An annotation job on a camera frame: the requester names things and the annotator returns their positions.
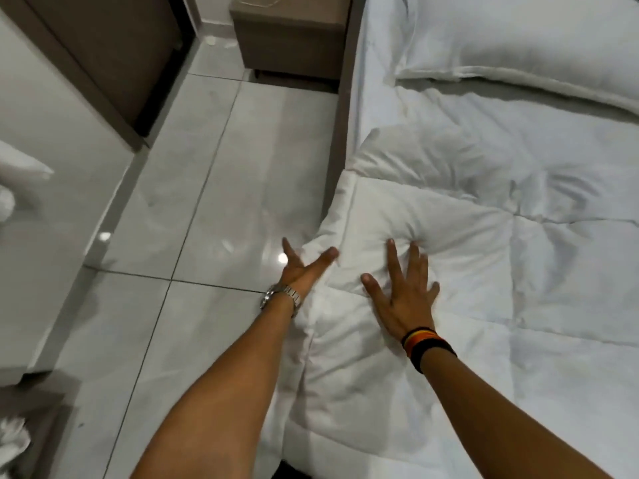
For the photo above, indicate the person's left hand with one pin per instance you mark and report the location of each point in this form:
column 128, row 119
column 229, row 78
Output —
column 295, row 275

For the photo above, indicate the person's right hand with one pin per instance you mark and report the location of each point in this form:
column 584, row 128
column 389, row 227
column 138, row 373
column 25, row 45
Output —
column 405, row 306

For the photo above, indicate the person's left thumb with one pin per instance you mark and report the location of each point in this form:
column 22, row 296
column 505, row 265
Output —
column 324, row 257

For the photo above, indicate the person's right middle finger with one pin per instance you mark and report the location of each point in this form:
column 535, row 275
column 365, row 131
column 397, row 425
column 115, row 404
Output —
column 417, row 266

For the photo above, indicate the person's right thumb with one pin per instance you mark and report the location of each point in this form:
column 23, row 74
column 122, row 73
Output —
column 375, row 291

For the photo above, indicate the white quilted duvet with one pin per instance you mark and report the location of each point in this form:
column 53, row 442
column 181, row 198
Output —
column 524, row 274

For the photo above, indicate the person's left forearm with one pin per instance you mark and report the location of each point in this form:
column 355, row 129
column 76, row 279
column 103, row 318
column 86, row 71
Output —
column 224, row 399

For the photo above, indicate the person's right forearm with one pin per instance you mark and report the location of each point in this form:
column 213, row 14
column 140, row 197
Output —
column 504, row 424

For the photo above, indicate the silver metal wristwatch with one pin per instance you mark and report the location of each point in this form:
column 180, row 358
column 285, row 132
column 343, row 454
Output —
column 283, row 295

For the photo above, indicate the black orange striped wristband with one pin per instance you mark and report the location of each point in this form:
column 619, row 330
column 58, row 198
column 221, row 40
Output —
column 427, row 344

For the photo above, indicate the white bed sheet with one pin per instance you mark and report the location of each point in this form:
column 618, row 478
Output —
column 372, row 79

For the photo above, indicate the brown upholstered nightstand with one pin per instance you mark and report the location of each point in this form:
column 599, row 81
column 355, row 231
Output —
column 289, row 44

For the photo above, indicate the white pillow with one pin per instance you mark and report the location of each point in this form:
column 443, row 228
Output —
column 529, row 39

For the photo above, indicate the white cabinet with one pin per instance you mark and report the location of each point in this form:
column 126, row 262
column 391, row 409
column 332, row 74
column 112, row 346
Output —
column 55, row 219

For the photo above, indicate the dark brown wardrobe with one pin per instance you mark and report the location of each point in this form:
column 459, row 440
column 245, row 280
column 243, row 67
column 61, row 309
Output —
column 100, row 54

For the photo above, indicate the white folded cloth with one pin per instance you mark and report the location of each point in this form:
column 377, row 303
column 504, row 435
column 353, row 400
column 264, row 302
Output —
column 17, row 179

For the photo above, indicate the crumpled white cloth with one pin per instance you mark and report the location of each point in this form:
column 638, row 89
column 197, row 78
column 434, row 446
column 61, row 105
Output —
column 12, row 443

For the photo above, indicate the grey-brown bed frame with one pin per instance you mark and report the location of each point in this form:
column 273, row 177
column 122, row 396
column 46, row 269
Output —
column 344, row 99

